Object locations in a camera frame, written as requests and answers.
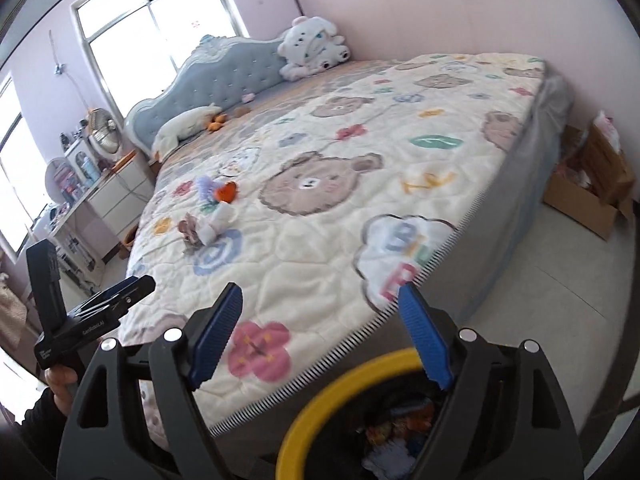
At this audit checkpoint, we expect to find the white tissue bag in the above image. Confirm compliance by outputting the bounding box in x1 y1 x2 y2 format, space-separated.
196 202 236 246

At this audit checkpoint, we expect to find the yellow rim trash bucket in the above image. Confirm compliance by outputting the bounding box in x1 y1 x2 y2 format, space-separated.
276 349 447 479

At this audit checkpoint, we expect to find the left hand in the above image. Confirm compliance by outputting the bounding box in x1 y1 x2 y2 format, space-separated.
44 365 77 416

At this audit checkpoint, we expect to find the pink patterned wrapper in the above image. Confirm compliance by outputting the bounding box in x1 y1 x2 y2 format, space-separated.
177 214 203 250

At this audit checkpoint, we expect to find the white vanity desk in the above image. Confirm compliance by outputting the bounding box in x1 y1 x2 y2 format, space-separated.
32 200 105 296

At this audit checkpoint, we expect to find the dark waste bin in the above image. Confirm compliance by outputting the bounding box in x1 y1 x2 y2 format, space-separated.
118 223 139 259

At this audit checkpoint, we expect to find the purple foam fruit net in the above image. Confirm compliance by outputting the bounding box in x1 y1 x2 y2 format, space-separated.
194 176 220 204

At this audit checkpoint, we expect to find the side window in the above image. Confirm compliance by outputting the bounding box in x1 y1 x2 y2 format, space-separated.
1 76 34 260

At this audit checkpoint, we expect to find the bed with bear quilt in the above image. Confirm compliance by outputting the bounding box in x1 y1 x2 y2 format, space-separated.
117 53 574 436

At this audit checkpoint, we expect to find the white drawer nightstand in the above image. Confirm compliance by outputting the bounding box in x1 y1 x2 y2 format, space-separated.
88 151 155 260

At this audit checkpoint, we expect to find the round vanity mirror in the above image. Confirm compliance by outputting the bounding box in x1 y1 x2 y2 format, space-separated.
44 157 76 205

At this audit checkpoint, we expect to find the white cosmetics cabinet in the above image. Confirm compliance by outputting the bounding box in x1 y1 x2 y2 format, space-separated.
65 138 102 188

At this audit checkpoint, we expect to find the orange plush toy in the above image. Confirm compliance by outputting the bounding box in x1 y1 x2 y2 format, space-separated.
207 114 228 132

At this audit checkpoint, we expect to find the white goose plush pillow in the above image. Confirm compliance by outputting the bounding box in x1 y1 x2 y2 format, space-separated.
152 104 222 162

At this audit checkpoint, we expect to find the brown small plush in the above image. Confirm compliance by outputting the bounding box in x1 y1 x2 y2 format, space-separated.
233 106 250 118

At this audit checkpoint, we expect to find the round electric heater fan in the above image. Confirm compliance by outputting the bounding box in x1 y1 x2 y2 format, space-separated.
87 108 122 162

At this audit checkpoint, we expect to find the cardboard box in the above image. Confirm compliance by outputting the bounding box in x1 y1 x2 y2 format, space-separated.
544 110 636 240

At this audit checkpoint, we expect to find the blue tufted headboard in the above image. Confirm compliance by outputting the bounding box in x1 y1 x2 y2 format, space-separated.
125 37 285 155

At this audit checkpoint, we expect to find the white plush dog toy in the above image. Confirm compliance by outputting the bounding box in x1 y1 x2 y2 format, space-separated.
278 16 352 81

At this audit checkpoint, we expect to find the large window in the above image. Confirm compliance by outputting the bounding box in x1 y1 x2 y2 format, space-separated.
74 0 248 116

